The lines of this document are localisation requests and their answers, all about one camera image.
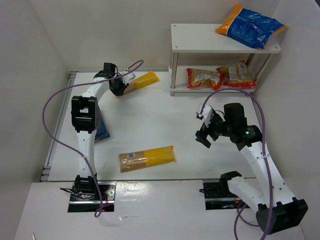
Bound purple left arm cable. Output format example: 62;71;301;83
41;59;145;218

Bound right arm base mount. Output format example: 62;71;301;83
199;180;243;211

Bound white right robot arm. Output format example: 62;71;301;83
195;103;308;235

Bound blue Barilla pasta box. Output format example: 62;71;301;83
94;109;110;144

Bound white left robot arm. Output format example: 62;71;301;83
71;62;136;198

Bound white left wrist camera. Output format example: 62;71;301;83
121;70;136;85

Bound red pasta bag right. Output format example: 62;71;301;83
216;60;256;89

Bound red pasta bag left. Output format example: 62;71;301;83
186;68;225;91

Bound blue orange pasta bag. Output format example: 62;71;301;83
215;4;287;49

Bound red pasta bag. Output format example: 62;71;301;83
216;60;256;89
186;68;225;91

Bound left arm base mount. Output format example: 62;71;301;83
60;181;117;213

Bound yellow spaghetti pack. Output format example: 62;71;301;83
119;145;176;173
117;71;160;98

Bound white two-tier shelf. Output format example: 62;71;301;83
168;23;281;96

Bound yellow spaghetti pack on table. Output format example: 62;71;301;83
119;145;176;173

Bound metal table edge rail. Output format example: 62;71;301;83
39;71;78;183

